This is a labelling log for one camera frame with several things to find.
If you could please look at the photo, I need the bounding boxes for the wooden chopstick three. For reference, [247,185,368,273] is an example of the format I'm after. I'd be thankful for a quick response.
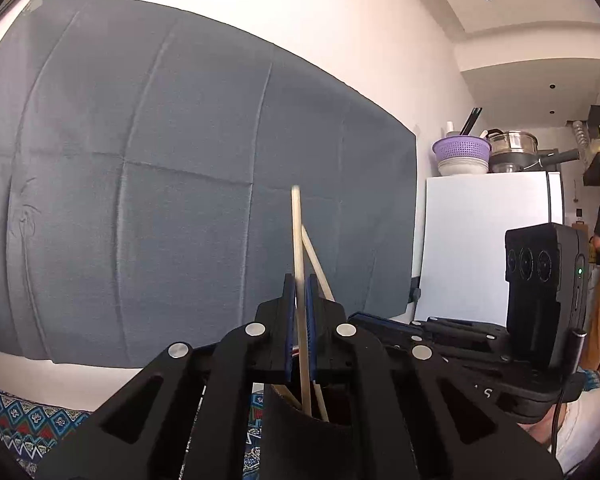
[301,226,335,301]

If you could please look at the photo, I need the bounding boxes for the wooden chopstick two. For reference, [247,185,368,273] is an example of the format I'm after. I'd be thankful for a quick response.
[290,185,312,416]

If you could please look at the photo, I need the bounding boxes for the person's right hand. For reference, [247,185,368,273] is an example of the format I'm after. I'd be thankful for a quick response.
[519,404,567,448]

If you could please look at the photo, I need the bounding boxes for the white refrigerator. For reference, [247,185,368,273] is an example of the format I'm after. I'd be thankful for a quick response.
[414,171,564,325]

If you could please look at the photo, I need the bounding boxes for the black cylindrical utensil holder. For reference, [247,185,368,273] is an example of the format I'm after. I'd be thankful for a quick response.
[260,386,376,480]

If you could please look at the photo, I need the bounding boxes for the patterned blue tablecloth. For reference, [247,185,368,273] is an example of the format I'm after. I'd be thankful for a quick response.
[0,388,264,479]

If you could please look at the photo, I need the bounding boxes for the purple colander basket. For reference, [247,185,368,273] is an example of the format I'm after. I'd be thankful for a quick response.
[432,136,491,177]

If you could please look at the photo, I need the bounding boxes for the steel cooking pot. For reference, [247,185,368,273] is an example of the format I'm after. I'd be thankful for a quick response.
[481,129,539,174]

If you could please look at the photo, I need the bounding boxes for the black chopsticks in basket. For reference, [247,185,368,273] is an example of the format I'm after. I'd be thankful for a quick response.
[460,107,482,136]

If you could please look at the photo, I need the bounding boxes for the grey cloth backdrop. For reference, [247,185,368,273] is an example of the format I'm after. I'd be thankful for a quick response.
[0,0,416,367]

